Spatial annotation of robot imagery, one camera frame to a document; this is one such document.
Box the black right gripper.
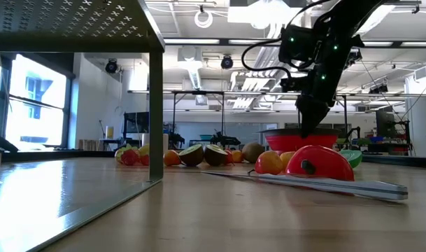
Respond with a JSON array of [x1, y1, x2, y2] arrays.
[[281, 66, 343, 138]]

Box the red collapsible colander bowl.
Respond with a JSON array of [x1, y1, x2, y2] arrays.
[[260, 127, 341, 153]]

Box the red half apple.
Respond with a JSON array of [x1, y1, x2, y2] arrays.
[[285, 145, 355, 182]]

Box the green pear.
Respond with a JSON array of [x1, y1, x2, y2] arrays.
[[339, 149, 363, 169]]

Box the black background machine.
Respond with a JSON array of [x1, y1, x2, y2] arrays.
[[375, 110, 413, 155]]

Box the whole brown kiwi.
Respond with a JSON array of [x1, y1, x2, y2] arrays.
[[241, 142, 266, 164]]

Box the white cabinet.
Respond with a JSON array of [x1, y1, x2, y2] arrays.
[[404, 75, 426, 158]]

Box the bright ceiling light panel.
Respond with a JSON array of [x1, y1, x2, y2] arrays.
[[227, 5, 306, 31]]

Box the black monitor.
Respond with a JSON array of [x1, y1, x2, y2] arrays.
[[123, 111, 150, 134]]

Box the green perforated metal stand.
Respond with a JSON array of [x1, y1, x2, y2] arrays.
[[0, 0, 166, 252]]

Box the large window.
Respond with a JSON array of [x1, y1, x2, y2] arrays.
[[0, 52, 75, 151]]

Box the knife with patterned handle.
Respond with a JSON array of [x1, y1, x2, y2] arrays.
[[201, 170, 409, 202]]

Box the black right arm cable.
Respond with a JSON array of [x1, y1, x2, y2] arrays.
[[241, 37, 293, 81]]

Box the black metal gantry frame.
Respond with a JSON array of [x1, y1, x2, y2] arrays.
[[171, 90, 226, 145]]

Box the white cable coil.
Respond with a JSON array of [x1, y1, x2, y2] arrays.
[[194, 9, 213, 29]]

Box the black aluminium table frame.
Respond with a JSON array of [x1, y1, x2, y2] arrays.
[[0, 149, 426, 169]]

